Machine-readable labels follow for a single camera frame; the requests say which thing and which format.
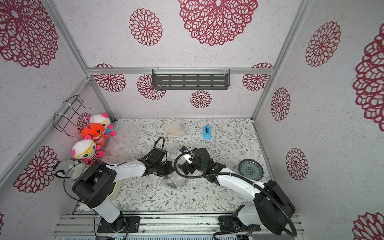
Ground blue floral ceramic plate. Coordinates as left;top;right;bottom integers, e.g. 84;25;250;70
239;159;264;181

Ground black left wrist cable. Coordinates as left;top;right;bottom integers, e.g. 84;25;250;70
146;136;167;160

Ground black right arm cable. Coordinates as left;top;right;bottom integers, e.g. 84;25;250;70
173;151;298;240

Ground clear bubble wrap sheet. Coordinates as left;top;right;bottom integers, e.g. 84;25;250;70
161;173;189;190
163;119;189;140

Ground red monster plush toy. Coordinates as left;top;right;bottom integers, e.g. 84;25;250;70
81;123;109;148

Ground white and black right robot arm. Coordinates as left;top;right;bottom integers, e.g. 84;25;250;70
174;146;298;238

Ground grey plush koala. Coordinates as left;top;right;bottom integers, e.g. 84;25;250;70
54;160;86;182

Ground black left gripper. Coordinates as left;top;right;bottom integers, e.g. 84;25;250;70
155;160;177;178

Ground cream plate with black flowers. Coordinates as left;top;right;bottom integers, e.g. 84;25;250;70
164;119;188;139

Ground grey slotted wall shelf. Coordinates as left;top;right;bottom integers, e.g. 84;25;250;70
152;69;231;90

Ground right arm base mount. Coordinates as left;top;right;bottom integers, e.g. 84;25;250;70
218;205;261;233

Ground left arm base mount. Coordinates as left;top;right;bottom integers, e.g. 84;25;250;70
96;216;141;234

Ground black wire wall basket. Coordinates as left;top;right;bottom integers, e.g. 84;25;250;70
52;95;92;138

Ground white plush with blue dots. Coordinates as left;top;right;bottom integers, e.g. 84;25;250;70
87;113;117;137

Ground white plush with striped shirt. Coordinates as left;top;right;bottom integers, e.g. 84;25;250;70
72;139;105;165

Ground blue tape dispenser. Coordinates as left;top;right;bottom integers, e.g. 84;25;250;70
203;126;212;140

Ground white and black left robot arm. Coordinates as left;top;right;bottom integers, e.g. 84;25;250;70
72;148;174;224

